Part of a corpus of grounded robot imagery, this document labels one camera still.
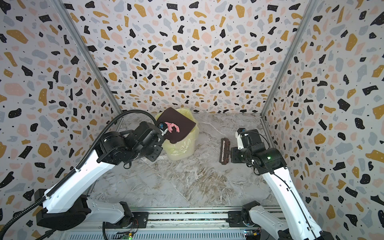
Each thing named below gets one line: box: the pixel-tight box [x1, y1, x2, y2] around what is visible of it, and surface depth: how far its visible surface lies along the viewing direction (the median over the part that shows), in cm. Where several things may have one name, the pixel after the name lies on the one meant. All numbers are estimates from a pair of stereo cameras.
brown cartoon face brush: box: [219, 137, 231, 165], surface depth 82 cm
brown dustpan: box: [156, 107, 197, 144], surface depth 72 cm
